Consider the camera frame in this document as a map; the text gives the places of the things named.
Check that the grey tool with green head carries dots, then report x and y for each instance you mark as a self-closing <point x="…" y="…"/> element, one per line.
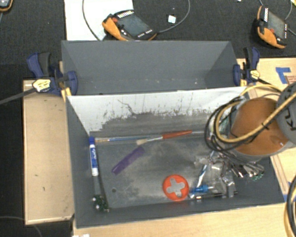
<point x="100" y="201"/>

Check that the small blue plastic tube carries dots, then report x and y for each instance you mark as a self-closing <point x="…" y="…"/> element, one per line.
<point x="200" y="189"/>

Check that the purple comb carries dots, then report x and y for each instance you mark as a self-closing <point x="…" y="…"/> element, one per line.
<point x="128" y="161"/>

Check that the pale wood board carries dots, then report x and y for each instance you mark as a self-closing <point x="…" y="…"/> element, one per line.
<point x="45" y="150"/>

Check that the thin black pen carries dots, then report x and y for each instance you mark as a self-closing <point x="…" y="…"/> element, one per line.
<point x="214" y="195"/>

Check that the blue and white marker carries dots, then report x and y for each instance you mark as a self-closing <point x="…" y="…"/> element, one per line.
<point x="93" y="155"/>

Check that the grey metal bin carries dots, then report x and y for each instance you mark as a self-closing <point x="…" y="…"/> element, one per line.
<point x="140" y="66"/>

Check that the orange disc with cross hole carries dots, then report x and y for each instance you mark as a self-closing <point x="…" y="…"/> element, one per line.
<point x="167" y="182"/>

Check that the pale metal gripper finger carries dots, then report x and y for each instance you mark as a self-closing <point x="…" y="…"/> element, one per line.
<point x="230" y="189"/>
<point x="216" y="168"/>

